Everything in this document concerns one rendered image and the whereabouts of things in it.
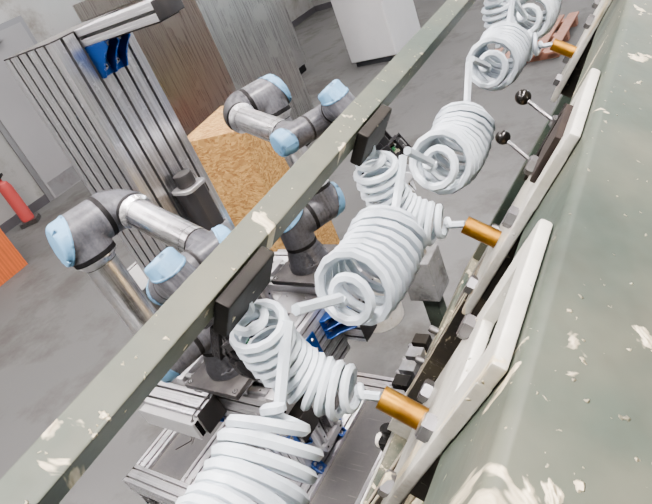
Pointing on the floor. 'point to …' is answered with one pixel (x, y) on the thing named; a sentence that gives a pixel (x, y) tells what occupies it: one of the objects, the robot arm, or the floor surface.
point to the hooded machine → (375, 28)
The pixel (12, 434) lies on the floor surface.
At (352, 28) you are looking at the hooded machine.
